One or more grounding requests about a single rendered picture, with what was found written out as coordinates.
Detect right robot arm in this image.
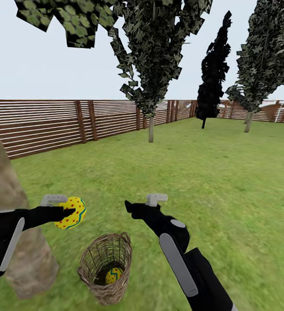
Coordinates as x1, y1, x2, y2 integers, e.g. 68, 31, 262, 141
125, 193, 238, 311

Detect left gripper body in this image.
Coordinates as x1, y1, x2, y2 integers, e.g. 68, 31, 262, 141
35, 206, 64, 227

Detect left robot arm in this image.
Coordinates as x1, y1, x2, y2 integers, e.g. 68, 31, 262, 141
0, 194, 76, 276

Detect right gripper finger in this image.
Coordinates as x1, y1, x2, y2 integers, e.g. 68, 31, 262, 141
125, 200, 135, 213

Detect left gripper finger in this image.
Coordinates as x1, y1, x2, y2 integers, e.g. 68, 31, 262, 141
63, 209, 76, 219

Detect easter egg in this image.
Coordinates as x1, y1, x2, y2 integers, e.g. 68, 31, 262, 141
105, 267, 124, 285
54, 197, 86, 229

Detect wicker basket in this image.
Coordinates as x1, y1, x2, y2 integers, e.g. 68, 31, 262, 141
76, 231, 132, 307

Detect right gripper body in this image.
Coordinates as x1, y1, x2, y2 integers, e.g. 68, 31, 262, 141
131, 203, 160, 226

